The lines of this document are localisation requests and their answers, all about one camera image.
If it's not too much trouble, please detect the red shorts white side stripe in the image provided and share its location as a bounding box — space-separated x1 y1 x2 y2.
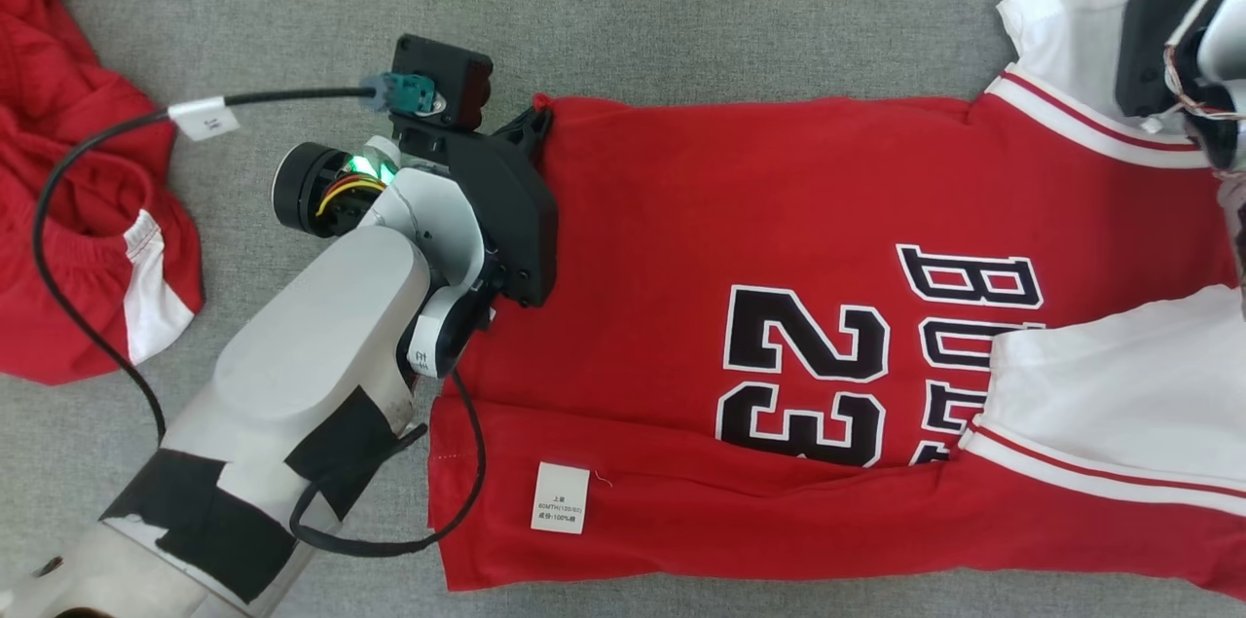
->
0 0 205 385

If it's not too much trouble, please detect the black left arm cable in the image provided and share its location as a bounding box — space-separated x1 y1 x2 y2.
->
32 73 488 558

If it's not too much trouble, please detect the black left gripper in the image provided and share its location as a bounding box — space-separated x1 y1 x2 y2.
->
394 105 559 308

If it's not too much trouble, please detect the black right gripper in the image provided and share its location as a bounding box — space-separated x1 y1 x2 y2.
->
1115 0 1246 118

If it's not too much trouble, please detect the red basketball jersey number 23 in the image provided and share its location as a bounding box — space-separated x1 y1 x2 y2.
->
428 0 1246 600

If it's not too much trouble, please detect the grey fabric sofa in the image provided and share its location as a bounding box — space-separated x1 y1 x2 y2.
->
0 0 1246 618

